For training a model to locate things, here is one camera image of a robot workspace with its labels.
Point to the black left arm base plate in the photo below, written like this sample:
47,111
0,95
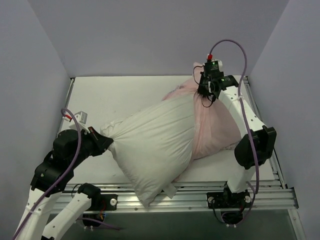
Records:
108,202

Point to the white pillow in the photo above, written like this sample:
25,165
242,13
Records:
153,146

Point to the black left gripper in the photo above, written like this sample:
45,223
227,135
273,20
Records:
97,141

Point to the aluminium front mounting rail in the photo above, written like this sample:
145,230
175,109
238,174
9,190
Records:
190,197

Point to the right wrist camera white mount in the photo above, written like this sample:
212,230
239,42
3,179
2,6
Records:
213,58

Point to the purple Elsa print pillowcase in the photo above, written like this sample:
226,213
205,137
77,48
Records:
215,128

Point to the aluminium left side rail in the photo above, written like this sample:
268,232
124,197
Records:
67,99

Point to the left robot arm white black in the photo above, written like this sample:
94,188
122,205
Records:
49,181

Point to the aluminium right side rail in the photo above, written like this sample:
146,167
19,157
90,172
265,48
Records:
264,139

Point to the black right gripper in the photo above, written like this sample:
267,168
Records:
204,87

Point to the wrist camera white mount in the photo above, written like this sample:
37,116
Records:
213,58
81,118

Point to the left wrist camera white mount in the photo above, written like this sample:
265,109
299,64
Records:
81,118

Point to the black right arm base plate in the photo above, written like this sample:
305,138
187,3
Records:
227,200

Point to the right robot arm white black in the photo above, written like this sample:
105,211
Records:
245,151

